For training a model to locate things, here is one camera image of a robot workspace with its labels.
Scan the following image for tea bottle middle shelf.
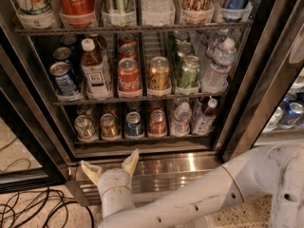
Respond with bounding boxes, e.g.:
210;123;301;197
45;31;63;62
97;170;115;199
81;38;111;94

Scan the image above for red coke can top shelf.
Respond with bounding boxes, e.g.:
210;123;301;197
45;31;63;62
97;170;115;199
60;0;95;28

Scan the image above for black floor cables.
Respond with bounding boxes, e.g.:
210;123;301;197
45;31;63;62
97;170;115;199
0;136;96;228

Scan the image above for orange can middle shelf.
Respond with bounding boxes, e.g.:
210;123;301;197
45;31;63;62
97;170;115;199
148;56;170;90

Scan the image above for steel fridge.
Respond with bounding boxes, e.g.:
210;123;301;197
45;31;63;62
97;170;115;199
0;0;304;205

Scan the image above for blue can middle shelf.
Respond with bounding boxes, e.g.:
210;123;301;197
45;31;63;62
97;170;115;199
49;62;79;96

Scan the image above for tea bottle shelf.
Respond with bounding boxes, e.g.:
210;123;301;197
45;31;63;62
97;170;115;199
192;98;218;136
81;38;111;94

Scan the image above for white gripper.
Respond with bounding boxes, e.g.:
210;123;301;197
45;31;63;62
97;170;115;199
81;149;139;218

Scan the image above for green white can bottom shelf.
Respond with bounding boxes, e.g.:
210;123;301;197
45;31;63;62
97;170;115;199
74;115;96;140

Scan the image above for orange can bottom shelf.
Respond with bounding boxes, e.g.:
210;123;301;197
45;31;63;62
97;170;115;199
100;113;120;138

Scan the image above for water bottle shelf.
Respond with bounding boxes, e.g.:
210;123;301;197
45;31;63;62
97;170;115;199
173;102;192;137
202;37;237;93

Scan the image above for red coke can shelf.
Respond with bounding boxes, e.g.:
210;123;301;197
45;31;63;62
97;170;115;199
149;110;166;134
118;58;141;92
60;0;95;28

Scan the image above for orange lacroix can top shelf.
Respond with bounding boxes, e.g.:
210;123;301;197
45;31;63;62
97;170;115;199
180;0;212;24

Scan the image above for blue pepsi can bottom shelf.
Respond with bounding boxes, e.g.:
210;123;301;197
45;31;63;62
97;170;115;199
125;111;143;137

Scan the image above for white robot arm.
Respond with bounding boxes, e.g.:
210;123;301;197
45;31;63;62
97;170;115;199
81;144;304;228

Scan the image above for water bottle bottom shelf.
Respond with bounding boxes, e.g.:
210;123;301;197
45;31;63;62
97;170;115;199
173;102;192;137

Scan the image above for tea bottle bottom shelf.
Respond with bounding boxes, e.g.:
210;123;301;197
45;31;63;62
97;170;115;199
192;98;218;136

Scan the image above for red coke can middle shelf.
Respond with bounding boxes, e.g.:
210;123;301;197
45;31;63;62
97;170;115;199
118;58;141;92

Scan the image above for water bottle middle shelf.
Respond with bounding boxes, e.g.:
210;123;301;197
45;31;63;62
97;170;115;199
202;37;237;93

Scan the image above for green can middle shelf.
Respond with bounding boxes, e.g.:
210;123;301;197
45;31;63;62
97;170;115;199
178;55;200;88

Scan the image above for red coke can bottom shelf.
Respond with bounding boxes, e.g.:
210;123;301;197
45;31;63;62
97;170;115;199
149;110;166;134

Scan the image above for blue can right compartment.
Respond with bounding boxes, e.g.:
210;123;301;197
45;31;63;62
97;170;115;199
279;102;304;129

